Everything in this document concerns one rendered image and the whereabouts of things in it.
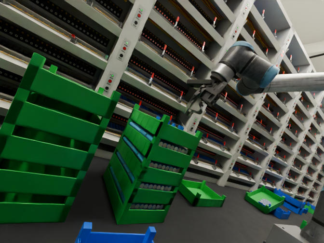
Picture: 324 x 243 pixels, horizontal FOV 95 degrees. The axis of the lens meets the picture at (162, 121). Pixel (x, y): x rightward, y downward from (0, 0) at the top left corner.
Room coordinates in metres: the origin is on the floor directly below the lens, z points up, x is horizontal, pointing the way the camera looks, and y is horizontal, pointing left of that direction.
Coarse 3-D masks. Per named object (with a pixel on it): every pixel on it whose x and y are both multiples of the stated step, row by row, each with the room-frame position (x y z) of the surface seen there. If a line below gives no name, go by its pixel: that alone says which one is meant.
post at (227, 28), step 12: (240, 0) 1.21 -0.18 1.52; (252, 0) 1.21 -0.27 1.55; (228, 24) 1.23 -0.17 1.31; (240, 24) 1.20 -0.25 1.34; (216, 48) 1.23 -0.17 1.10; (228, 48) 1.20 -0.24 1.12; (204, 72) 1.25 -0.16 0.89; (204, 108) 1.21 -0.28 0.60; (192, 120) 1.18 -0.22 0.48; (192, 132) 1.21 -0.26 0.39
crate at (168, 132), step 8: (136, 104) 0.73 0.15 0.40; (136, 112) 0.69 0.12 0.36; (136, 120) 0.66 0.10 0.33; (144, 120) 0.60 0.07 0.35; (152, 120) 0.55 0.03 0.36; (160, 120) 0.83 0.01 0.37; (168, 120) 0.50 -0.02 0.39; (144, 128) 0.58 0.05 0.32; (152, 128) 0.53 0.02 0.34; (160, 128) 0.49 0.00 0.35; (168, 128) 0.51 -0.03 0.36; (176, 128) 0.52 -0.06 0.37; (160, 136) 0.50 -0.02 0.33; (168, 136) 0.51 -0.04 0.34; (176, 136) 0.53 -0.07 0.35; (184, 136) 0.55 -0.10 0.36; (192, 136) 0.57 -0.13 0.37; (200, 136) 0.59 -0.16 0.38; (184, 144) 0.56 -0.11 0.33; (192, 144) 0.58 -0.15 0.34
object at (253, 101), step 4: (228, 84) 1.44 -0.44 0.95; (232, 84) 1.32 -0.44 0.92; (232, 88) 1.48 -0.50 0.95; (236, 92) 1.55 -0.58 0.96; (240, 96) 1.63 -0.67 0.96; (244, 96) 1.44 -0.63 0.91; (248, 96) 1.45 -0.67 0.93; (256, 96) 1.55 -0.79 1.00; (248, 100) 1.48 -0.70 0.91; (252, 100) 1.50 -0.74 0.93; (256, 100) 1.53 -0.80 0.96; (252, 104) 1.53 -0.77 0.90
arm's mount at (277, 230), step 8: (280, 224) 0.72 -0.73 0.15; (272, 232) 0.67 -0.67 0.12; (280, 232) 0.65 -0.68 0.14; (288, 232) 0.64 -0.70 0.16; (296, 232) 0.69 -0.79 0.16; (272, 240) 0.66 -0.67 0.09; (280, 240) 0.65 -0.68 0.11; (288, 240) 0.63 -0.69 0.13; (296, 240) 0.61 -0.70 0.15; (304, 240) 0.63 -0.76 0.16
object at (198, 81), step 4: (188, 80) 0.69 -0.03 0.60; (192, 80) 0.68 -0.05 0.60; (196, 80) 0.68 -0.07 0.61; (200, 80) 0.67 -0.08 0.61; (204, 80) 0.66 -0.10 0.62; (208, 80) 0.65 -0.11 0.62; (212, 80) 0.65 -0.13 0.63; (188, 84) 0.69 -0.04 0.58; (192, 84) 0.69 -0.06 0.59; (196, 84) 0.68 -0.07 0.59; (200, 84) 0.67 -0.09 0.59; (204, 84) 0.66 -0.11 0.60; (208, 84) 0.65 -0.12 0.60
